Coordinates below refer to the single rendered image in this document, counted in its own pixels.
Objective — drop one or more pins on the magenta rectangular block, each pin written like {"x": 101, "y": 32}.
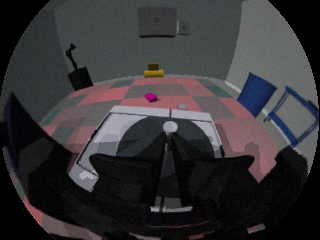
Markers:
{"x": 150, "y": 97}

